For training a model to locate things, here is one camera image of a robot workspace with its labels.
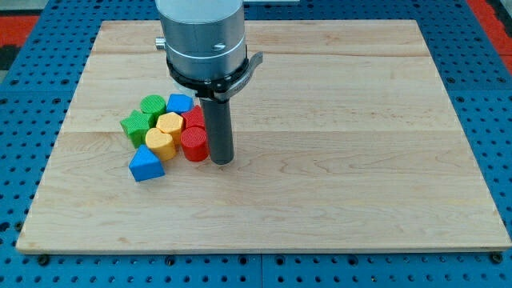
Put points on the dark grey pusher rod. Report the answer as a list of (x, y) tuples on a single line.
[(219, 130)]

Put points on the black clamp mount ring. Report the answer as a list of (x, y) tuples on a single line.
[(223, 89)]

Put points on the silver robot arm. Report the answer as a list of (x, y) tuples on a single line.
[(206, 52)]

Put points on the red circle block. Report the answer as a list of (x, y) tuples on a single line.
[(194, 144)]

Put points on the green circle block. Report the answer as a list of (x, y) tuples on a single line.
[(154, 105)]

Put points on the yellow heart block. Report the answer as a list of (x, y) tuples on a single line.
[(161, 144)]

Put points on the blue triangle block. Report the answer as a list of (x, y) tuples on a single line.
[(145, 165)]

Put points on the yellow pentagon block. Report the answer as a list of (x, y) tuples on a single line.
[(172, 124)]

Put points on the green star block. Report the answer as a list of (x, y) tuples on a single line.
[(136, 125)]

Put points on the wooden board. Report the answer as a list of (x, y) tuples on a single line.
[(345, 140)]

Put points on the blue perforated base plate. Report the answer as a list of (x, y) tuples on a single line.
[(40, 84)]

